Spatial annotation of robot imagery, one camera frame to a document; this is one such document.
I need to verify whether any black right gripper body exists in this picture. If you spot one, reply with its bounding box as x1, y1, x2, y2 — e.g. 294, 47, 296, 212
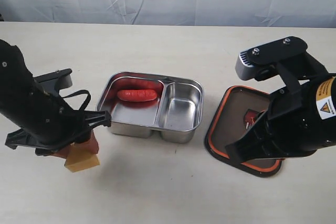
225, 87, 315, 164

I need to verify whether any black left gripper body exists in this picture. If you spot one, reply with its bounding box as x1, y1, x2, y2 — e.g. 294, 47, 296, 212
4, 84, 111, 155

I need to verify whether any yellow toy cheese wedge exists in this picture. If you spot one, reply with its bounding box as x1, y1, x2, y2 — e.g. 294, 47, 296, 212
64, 145, 100, 173

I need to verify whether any dark transparent lunch box lid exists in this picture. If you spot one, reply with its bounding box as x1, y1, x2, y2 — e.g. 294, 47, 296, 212
204, 86, 282, 178

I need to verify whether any red toy sausage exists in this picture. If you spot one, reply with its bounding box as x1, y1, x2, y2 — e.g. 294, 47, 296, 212
117, 89, 158, 102

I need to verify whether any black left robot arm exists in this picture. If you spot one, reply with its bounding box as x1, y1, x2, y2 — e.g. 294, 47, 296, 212
1, 40, 111, 158

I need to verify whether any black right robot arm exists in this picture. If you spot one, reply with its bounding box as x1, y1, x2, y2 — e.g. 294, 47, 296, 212
225, 73, 335, 163

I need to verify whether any steel two-compartment lunch box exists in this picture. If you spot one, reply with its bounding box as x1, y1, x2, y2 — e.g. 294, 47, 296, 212
96, 72, 204, 144

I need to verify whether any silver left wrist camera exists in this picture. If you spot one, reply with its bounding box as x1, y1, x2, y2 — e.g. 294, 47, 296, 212
34, 68, 72, 97

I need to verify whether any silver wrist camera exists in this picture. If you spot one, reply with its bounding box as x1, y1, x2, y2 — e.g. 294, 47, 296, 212
235, 36, 330, 96
34, 68, 72, 97

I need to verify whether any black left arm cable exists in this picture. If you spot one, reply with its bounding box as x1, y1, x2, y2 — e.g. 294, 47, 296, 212
59, 90, 92, 114

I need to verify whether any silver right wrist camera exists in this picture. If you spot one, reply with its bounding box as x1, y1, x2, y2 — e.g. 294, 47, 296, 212
235, 36, 330, 96

